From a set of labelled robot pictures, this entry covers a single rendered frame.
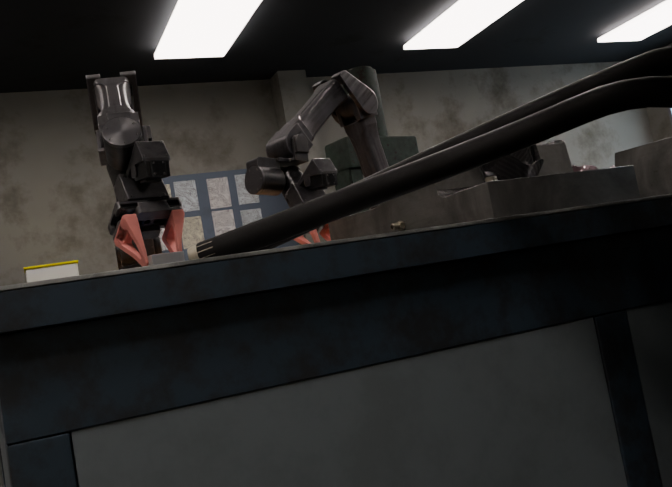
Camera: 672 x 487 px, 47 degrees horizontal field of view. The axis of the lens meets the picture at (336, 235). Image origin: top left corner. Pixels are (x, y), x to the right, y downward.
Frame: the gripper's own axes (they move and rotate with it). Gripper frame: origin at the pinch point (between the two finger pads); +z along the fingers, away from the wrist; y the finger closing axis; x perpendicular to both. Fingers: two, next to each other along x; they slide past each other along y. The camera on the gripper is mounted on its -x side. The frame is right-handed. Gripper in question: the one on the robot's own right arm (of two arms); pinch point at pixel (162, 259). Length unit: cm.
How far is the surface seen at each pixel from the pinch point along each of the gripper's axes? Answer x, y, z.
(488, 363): -31, 16, 40
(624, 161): -27, 73, 10
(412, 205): -17.6, 33.0, 7.9
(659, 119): 321, 846, -344
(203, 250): -27.3, -8.2, 18.5
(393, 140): 288, 376, -295
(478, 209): -29.8, 30.6, 18.9
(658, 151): -33, 74, 13
